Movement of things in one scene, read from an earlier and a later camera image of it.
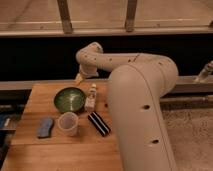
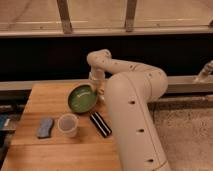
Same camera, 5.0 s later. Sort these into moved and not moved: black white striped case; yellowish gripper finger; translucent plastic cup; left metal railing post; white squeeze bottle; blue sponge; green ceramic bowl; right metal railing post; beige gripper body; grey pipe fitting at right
Moved: beige gripper body; green ceramic bowl; white squeeze bottle; yellowish gripper finger
Not moved: blue sponge; right metal railing post; grey pipe fitting at right; black white striped case; left metal railing post; translucent plastic cup
